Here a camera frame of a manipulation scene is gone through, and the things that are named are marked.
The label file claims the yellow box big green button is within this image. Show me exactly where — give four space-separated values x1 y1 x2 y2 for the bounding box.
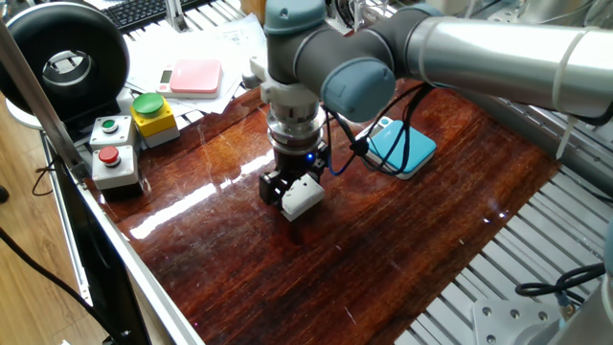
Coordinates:
129 92 181 149

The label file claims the aluminium table edge rail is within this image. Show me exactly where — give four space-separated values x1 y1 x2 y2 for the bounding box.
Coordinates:
71 167 208 345

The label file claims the grey aluminium frame post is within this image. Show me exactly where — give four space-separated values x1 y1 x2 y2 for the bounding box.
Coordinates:
0 18 91 182

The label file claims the blue white kitchen scale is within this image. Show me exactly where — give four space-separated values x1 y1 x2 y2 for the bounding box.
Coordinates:
354 116 438 181

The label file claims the black computer keyboard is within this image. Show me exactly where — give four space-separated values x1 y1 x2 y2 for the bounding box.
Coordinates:
100 0 212 33

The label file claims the white paper sheets pile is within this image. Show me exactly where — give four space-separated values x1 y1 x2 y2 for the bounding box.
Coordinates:
122 12 269 116

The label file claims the black flat panel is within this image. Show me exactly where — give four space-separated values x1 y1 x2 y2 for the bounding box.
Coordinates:
51 157 152 345

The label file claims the pink white kitchen scale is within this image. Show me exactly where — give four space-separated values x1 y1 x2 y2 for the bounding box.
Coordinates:
155 58 224 101

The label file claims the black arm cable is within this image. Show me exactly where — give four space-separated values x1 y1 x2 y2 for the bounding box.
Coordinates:
514 261 607 299

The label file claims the thin black wire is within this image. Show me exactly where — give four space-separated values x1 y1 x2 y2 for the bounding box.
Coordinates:
31 153 59 197

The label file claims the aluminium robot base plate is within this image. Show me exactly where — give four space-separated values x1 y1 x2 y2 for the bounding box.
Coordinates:
471 299 562 345

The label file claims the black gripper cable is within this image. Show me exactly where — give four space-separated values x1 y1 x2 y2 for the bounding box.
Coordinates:
323 83 435 178

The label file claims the white wall socket block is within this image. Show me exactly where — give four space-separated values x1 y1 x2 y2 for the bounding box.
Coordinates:
280 172 326 222

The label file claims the clear glass beaker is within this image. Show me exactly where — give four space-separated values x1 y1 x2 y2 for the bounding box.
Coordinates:
352 0 382 33

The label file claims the glossy brown wood-grain mat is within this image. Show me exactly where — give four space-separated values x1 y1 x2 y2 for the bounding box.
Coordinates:
85 79 561 345

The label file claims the grey box small green button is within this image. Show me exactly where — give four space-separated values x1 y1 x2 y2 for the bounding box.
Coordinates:
89 114 140 150

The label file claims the black ring lamp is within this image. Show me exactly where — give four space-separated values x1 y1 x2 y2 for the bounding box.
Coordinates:
0 1 131 131

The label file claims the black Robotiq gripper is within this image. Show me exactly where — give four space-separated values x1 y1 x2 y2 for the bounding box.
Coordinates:
258 145 332 211

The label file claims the silver metal mount with plate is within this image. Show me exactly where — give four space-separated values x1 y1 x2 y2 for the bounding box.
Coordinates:
488 0 595 26

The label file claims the silver metal stand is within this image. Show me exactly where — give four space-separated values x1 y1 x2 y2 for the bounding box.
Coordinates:
164 0 191 34

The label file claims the black floor cable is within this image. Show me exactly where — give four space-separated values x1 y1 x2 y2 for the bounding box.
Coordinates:
0 227 119 345

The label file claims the grey box red button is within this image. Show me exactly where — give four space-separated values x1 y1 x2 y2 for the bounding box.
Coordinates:
91 144 141 192

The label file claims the brown cardboard box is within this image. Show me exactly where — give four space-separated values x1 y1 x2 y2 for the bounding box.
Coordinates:
239 0 268 26

